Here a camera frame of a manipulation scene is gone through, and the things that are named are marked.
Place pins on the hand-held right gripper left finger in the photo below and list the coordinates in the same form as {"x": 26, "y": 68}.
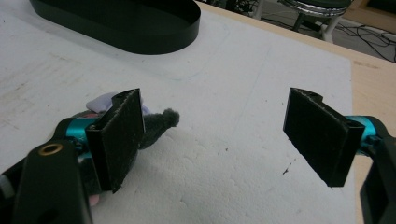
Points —
{"x": 115, "y": 140}

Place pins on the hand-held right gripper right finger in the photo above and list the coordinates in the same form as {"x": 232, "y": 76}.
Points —
{"x": 320, "y": 140}

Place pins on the grey and lilac plush toy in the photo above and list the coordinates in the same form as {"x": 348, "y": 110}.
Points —
{"x": 155, "y": 124}

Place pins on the black oval tray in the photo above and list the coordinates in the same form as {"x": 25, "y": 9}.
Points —
{"x": 130, "y": 25}

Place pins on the white foam board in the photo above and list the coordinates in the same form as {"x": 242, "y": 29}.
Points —
{"x": 202, "y": 124}

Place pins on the chrome stool base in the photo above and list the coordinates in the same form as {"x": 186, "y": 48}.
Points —
{"x": 317, "y": 15}

